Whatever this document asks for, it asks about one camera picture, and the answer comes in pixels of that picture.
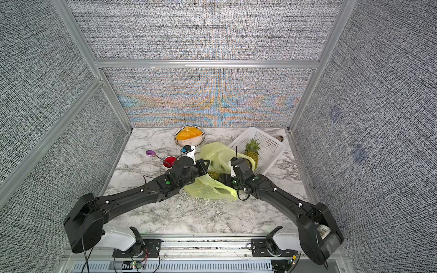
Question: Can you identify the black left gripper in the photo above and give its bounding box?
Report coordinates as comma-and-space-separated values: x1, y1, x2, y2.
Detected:
179, 159, 211, 191

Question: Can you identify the yellow-green plastic bag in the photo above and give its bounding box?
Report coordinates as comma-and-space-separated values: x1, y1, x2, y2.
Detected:
183, 142, 254, 200

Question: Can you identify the pineapple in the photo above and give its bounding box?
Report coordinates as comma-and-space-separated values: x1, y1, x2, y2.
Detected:
208, 171, 221, 181
244, 138, 260, 169

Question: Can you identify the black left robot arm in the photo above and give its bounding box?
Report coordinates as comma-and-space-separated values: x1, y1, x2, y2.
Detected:
63, 157, 211, 254

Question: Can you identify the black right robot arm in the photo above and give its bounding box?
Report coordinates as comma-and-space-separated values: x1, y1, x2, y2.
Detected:
218, 158, 344, 265

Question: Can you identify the white mug with red liquid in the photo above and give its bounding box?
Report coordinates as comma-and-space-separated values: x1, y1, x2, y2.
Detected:
163, 156, 178, 168

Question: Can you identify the patterned bowl with orange food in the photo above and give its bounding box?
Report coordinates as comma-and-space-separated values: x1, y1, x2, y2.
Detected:
174, 125, 206, 147

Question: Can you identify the purple spoon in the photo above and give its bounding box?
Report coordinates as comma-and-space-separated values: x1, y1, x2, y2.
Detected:
146, 150, 166, 163

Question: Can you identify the white plastic basket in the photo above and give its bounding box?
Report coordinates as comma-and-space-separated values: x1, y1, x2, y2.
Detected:
228, 127, 286, 175

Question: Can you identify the brown cylindrical jar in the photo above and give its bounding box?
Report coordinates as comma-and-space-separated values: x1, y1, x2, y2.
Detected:
275, 135, 284, 142

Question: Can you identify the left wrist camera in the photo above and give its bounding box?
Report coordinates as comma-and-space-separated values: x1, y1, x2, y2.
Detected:
181, 145, 196, 164

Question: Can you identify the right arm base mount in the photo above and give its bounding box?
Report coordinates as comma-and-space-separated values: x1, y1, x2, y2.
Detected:
246, 238, 299, 258

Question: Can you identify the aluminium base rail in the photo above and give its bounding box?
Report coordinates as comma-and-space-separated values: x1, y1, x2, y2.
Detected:
57, 234, 354, 273

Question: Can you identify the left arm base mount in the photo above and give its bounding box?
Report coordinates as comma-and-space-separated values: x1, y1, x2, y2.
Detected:
112, 239, 162, 258

